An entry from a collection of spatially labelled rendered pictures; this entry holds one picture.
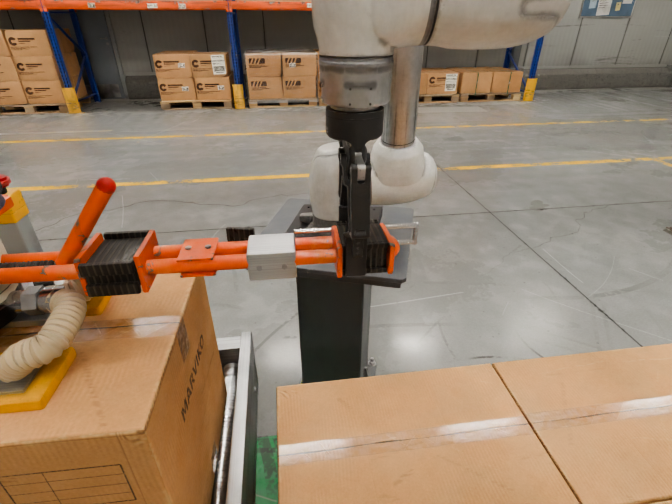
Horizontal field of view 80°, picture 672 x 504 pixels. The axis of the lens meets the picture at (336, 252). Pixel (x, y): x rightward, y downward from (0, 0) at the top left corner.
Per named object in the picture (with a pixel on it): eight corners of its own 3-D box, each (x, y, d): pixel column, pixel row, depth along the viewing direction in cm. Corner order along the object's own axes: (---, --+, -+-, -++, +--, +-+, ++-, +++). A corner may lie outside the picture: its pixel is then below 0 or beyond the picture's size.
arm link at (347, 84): (321, 59, 44) (322, 115, 47) (402, 58, 45) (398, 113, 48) (316, 53, 52) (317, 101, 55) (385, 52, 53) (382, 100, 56)
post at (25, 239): (97, 452, 148) (-26, 199, 97) (104, 436, 154) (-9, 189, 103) (117, 450, 149) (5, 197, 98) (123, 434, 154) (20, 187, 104)
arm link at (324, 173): (311, 202, 140) (305, 139, 129) (363, 198, 140) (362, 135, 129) (311, 223, 126) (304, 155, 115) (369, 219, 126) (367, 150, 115)
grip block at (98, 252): (83, 300, 55) (68, 263, 52) (109, 263, 63) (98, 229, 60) (147, 296, 56) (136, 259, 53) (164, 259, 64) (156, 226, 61)
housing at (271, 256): (248, 282, 59) (245, 256, 56) (251, 258, 64) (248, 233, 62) (297, 279, 59) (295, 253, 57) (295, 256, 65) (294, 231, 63)
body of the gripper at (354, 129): (323, 99, 55) (324, 165, 59) (328, 112, 47) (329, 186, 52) (377, 98, 55) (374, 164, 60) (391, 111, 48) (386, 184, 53)
